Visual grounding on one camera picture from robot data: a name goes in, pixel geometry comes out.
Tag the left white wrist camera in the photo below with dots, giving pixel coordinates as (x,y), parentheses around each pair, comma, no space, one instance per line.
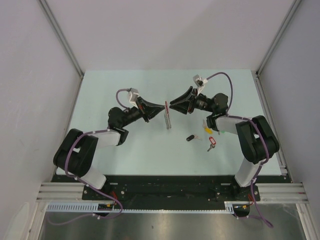
(133,94)

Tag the aluminium frame post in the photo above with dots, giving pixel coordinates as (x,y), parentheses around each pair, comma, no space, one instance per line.
(293,9)
(50,16)

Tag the key with yellow tag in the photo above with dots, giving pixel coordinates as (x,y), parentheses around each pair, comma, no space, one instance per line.
(206,128)

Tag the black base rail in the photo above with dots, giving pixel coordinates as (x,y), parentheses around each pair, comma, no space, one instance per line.
(176,192)

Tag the silver red keyring holder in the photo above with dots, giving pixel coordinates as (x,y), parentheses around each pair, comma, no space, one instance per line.
(167,116)

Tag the key with black tag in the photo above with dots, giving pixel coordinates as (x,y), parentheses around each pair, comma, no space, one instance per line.
(193,137)

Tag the key with red tag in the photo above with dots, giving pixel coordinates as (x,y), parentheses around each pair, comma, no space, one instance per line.
(212,142)

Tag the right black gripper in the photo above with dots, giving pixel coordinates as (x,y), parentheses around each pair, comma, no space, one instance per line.
(181,103)

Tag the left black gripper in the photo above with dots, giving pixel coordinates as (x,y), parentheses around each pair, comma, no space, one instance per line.
(147,109)

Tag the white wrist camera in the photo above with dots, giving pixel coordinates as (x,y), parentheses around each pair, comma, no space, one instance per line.
(200,83)
(133,94)

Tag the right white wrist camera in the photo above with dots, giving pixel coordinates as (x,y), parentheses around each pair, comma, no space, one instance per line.
(200,83)

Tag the left aluminium frame post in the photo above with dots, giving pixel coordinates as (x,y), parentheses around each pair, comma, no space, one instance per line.
(50,16)

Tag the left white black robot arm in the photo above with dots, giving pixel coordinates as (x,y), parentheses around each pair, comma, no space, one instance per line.
(76,152)

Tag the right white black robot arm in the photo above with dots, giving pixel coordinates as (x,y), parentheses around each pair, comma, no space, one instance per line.
(257,140)

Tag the aluminium extrusion crossbar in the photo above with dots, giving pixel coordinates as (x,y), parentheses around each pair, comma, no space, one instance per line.
(270,193)

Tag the right aluminium frame post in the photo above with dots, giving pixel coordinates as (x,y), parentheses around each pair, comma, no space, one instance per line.
(293,9)

